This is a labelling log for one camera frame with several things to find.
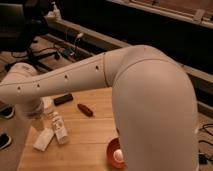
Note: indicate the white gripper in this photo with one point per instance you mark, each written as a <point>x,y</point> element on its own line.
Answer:
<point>33,110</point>

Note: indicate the white sponge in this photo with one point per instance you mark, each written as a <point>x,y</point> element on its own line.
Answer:
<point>44,139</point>

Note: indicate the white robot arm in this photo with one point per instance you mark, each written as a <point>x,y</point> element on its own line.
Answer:
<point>153,101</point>

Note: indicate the black white shoe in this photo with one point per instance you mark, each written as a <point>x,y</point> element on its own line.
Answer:
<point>5,141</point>
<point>7,113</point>

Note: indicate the black rectangular remote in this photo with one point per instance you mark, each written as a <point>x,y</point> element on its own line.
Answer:
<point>62,99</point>

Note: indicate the dark red oblong object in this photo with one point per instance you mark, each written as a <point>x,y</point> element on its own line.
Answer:
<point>84,109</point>

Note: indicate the blue electronics board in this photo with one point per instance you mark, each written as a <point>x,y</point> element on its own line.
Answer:
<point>67,53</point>

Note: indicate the red bowl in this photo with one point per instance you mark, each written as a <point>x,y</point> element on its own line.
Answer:
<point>111,148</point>

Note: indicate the black office chair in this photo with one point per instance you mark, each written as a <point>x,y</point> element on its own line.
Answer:
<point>21,21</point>

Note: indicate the white egg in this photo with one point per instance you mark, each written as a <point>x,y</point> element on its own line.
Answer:
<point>118,156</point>

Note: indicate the black power adapter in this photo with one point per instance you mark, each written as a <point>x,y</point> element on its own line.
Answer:
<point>202,159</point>

